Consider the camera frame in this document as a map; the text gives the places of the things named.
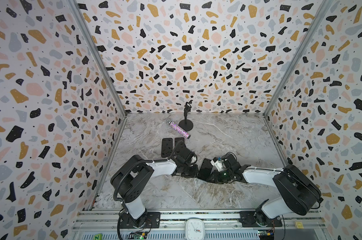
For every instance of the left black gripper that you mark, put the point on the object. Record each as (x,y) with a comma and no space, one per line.
(194,174)

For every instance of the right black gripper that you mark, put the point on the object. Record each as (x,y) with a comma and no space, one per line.
(211,169)

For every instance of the black phone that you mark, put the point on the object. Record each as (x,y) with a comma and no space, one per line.
(205,170)

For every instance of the black phone case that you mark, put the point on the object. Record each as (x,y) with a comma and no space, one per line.
(179,145)
(166,147)

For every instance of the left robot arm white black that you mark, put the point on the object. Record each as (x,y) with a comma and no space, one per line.
(131,179)

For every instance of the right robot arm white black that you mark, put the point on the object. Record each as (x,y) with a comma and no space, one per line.
(298,194)

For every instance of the black phone stand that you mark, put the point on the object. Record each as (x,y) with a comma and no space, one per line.
(186,124)

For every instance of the purple glitter tube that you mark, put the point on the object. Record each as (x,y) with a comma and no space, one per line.
(179,129)

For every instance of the white square clock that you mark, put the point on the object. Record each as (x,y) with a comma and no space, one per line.
(195,229)

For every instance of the right circuit board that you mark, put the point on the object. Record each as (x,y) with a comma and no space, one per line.
(266,235)

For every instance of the circuit board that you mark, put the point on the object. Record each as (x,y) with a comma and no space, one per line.
(266,235)
(137,235)

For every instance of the yellow sticker tag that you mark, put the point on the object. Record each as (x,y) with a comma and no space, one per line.
(299,225)

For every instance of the left circuit board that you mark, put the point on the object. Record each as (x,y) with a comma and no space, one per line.
(137,235)

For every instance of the green label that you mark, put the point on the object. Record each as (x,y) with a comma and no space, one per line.
(97,237)

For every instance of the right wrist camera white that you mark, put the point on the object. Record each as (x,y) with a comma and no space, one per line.
(218,164)

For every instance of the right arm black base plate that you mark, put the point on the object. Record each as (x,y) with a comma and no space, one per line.
(253,219)

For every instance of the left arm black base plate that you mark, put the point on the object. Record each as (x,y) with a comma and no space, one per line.
(149,220)

